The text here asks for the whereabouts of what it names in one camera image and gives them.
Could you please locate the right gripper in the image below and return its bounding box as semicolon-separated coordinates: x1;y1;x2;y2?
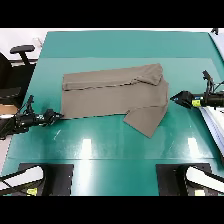
180;90;203;110

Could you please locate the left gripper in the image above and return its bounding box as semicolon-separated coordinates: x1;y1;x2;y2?
43;108;58;127

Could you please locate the brown garment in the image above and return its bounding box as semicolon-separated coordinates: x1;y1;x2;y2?
61;63;170;139

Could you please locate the black office chair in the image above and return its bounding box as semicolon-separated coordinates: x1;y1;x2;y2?
0;44;39;108

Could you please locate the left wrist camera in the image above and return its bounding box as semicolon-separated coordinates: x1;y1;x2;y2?
24;94;36;115

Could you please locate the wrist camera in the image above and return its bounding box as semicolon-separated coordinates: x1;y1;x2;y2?
201;69;215;95
24;94;36;115

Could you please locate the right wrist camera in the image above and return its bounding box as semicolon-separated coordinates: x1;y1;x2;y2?
201;69;215;95

